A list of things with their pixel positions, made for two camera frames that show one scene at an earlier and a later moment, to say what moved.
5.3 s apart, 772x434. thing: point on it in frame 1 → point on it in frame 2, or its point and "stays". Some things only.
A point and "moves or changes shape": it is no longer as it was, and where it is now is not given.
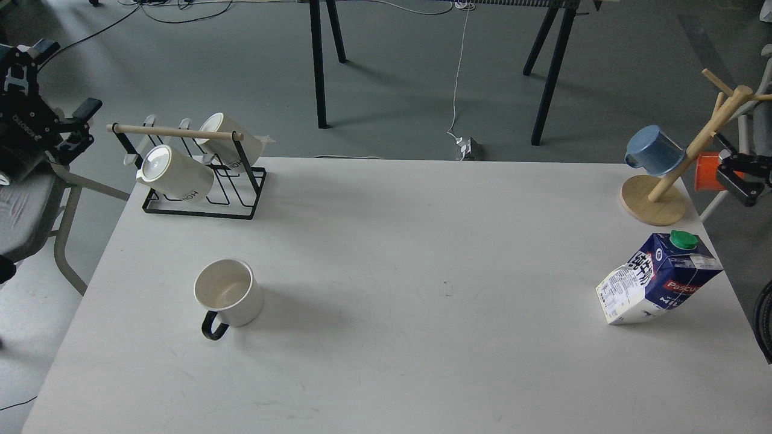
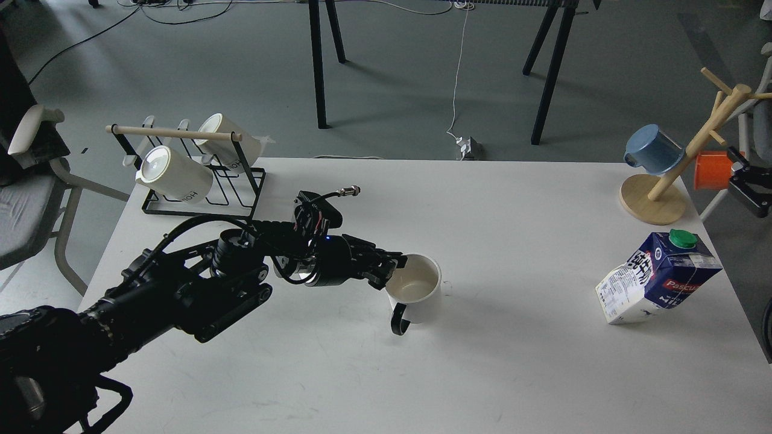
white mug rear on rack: [225, 150] stays
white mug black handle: [228, 289] moves or changes shape
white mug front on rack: [175, 175] stays
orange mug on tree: [707, 178] stays
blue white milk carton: [660, 273] stays
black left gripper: [28, 128] → [338, 258]
